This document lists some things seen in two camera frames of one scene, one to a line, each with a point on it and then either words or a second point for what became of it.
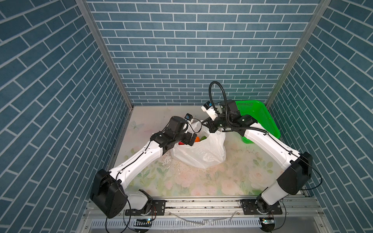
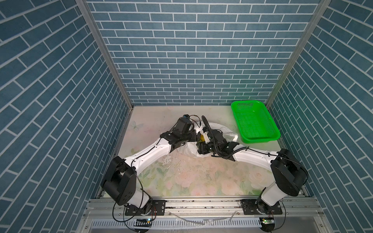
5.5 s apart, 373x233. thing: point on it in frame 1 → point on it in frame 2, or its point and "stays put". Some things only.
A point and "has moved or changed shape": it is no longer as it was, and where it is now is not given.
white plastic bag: x=209 y=152 has moved or changed shape
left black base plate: x=158 y=208 stays put
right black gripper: x=209 y=124 → x=201 y=146
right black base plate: x=249 y=208 stays put
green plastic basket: x=261 y=114 stays put
